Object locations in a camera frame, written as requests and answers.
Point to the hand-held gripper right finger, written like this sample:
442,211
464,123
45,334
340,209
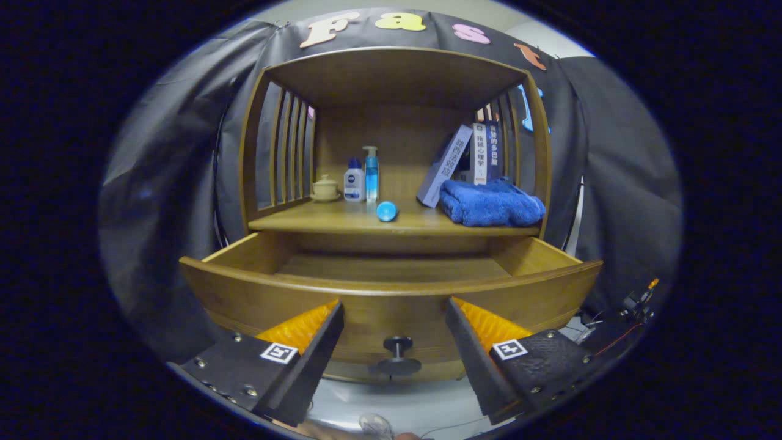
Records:
476,373

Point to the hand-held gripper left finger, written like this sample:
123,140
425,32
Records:
311,373

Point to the wooden drawer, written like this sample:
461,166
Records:
391,308

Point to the blue white tube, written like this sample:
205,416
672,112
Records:
387,211

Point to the wooden countertop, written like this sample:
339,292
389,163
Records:
342,217

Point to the wooden cabinet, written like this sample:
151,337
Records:
391,79

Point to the person's shoe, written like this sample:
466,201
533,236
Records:
376,425

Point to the blue towel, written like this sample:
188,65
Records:
492,205

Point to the black orange tool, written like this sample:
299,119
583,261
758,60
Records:
638,299

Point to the beige lidded cup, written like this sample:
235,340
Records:
325,188

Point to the white bottle with blue cap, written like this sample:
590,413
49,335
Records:
354,183

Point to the blue pump bottle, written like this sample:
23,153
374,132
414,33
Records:
371,174

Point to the grey leaning book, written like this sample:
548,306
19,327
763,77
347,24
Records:
445,166

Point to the white spine book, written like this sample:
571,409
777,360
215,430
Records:
480,153

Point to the dark blue book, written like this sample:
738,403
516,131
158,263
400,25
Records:
493,150

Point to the black backdrop cloth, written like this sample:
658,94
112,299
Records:
623,183

